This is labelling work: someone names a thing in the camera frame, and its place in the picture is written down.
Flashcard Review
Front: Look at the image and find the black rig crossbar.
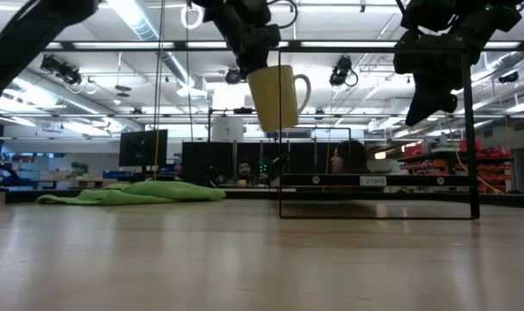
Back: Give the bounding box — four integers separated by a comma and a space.
45, 40, 524, 53

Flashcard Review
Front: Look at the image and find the person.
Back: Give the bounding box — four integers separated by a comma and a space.
233, 160, 257, 183
329, 140, 371, 175

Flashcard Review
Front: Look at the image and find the green potted plant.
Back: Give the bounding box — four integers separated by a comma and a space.
68, 161, 90, 181

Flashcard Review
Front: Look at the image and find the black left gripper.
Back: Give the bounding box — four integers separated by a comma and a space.
234, 23, 283, 81

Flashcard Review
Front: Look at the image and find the white coiled cable ring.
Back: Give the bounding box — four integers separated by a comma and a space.
179, 3, 204, 31

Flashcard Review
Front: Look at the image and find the rack with red bins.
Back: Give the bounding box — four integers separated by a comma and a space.
398, 138, 514, 194

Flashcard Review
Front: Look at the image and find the black computer monitor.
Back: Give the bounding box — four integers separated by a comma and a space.
118, 129, 169, 168

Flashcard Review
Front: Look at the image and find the hanging yellow cable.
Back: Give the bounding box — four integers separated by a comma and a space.
152, 0, 166, 181

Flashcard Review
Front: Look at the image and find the white cylinder tank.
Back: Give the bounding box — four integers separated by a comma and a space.
210, 116, 245, 143

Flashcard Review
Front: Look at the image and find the tall yellow mug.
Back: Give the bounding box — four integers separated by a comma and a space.
246, 64, 312, 133

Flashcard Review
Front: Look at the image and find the black partition panel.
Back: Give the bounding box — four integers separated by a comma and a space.
182, 141, 235, 187

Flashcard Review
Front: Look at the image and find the round black overhead camera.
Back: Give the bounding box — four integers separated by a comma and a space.
224, 67, 242, 86

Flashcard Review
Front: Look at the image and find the black ceiling camera cluster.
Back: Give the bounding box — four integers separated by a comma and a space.
40, 54, 84, 86

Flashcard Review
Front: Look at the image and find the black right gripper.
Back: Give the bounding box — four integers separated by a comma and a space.
393, 30, 483, 127

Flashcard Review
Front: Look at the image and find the yellow cable by rack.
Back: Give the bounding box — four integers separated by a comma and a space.
448, 120, 505, 194

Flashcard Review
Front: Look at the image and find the green cloth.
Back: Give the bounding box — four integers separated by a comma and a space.
35, 180, 227, 206

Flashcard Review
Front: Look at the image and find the black mounted camera with cable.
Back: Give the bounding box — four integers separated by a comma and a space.
329, 54, 359, 88

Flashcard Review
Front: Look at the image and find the wooden shelf with black frame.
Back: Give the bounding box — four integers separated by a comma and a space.
278, 45, 482, 220

